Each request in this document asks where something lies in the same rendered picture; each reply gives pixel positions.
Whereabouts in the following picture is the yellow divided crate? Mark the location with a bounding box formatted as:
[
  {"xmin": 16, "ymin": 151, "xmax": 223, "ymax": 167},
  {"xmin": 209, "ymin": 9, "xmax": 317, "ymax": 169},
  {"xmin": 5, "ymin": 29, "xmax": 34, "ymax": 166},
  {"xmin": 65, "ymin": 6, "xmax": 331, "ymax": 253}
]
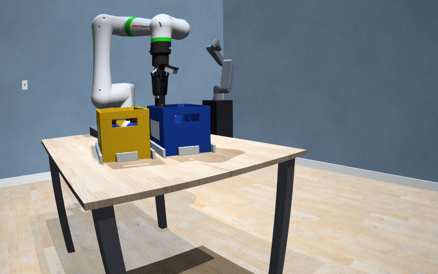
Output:
[{"xmin": 96, "ymin": 107, "xmax": 151, "ymax": 163}]

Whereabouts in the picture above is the white bottle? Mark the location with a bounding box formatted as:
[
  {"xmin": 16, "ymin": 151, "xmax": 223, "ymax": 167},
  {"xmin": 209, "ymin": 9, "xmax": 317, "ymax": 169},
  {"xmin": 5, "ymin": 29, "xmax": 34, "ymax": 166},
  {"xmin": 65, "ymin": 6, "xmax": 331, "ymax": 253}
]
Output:
[{"xmin": 121, "ymin": 118, "xmax": 130, "ymax": 127}]

